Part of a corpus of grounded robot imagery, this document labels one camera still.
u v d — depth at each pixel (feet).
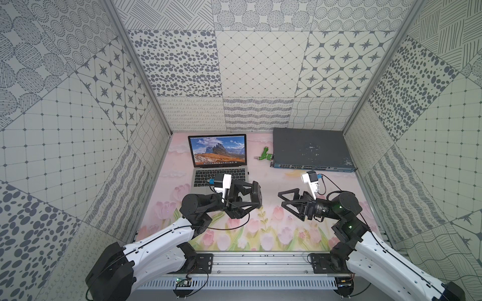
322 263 2.40
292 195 2.17
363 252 1.71
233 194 1.79
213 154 3.23
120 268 1.33
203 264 2.39
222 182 1.63
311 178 1.92
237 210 1.73
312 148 3.53
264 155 3.52
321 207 1.91
